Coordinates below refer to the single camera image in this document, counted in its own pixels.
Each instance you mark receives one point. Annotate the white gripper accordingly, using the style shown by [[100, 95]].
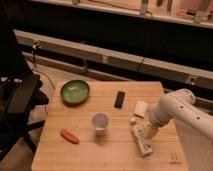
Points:
[[157, 118]]

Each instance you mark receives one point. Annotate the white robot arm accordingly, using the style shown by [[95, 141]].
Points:
[[178, 105]]

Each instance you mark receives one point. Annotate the green ceramic bowl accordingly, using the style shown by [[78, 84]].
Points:
[[75, 91]]

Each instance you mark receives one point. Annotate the white sponge block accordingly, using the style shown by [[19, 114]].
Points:
[[140, 109]]

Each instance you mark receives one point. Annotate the black rectangular block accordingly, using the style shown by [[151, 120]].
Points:
[[119, 99]]

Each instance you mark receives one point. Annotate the wooden table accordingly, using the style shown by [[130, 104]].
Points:
[[116, 150]]

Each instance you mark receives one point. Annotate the orange carrot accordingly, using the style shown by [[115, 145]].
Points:
[[69, 137]]

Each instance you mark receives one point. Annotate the black office chair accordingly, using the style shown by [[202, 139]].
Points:
[[19, 92]]

